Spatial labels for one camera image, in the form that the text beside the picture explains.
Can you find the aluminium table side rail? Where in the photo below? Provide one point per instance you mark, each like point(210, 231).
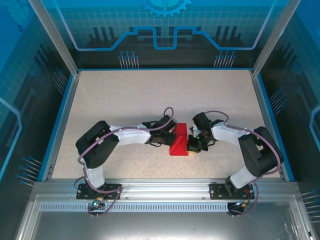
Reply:
point(267, 120)
point(62, 125)

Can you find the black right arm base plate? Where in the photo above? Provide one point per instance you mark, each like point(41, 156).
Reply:
point(216, 191)

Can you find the red paper sheet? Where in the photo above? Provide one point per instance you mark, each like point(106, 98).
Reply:
point(178, 150)

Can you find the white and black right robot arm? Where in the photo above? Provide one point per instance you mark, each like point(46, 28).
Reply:
point(225, 133)

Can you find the grey metal sheet tray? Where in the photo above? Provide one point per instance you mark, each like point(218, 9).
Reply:
point(162, 225)

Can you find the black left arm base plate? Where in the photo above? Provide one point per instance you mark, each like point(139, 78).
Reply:
point(113, 188)

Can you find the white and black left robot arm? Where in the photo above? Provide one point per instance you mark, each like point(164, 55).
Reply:
point(132, 136)

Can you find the aluminium frame post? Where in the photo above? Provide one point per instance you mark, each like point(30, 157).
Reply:
point(56, 37)
point(275, 37)

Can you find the aluminium mounting beam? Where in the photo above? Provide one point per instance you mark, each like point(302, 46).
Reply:
point(162, 188)

